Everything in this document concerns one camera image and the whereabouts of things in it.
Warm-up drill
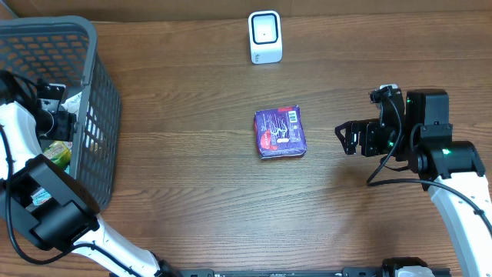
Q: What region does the grey plastic mesh basket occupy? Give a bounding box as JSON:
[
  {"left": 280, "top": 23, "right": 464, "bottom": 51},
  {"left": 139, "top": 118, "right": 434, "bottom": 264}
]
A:
[{"left": 1, "top": 15, "right": 121, "bottom": 209}]

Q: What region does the purple sanitary pad pack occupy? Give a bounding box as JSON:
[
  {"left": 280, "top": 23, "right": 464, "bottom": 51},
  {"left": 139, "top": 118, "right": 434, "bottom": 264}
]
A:
[{"left": 254, "top": 105, "right": 307, "bottom": 159}]

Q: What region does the teal plastic packet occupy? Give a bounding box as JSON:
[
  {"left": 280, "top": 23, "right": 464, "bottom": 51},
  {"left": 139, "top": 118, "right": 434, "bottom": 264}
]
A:
[{"left": 31, "top": 187, "right": 52, "bottom": 206}]

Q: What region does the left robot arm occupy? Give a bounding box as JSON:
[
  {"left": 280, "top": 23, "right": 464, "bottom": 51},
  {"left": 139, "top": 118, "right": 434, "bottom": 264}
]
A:
[{"left": 1, "top": 70, "right": 176, "bottom": 276}]

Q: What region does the white barcode scanner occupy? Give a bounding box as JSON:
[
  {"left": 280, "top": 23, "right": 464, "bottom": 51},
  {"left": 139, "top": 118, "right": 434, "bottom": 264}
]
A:
[{"left": 248, "top": 10, "right": 283, "bottom": 65}]

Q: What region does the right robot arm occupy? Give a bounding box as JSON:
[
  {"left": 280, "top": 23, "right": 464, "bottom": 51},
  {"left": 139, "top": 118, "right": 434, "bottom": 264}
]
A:
[{"left": 334, "top": 85, "right": 491, "bottom": 276}]

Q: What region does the green yellow snack pouch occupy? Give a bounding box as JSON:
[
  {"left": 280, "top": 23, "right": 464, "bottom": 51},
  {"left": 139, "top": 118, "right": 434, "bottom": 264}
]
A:
[{"left": 43, "top": 141, "right": 72, "bottom": 169}]

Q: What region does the white bamboo print tube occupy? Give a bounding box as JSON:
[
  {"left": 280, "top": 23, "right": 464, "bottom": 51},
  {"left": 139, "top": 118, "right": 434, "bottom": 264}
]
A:
[{"left": 61, "top": 92, "right": 81, "bottom": 115}]

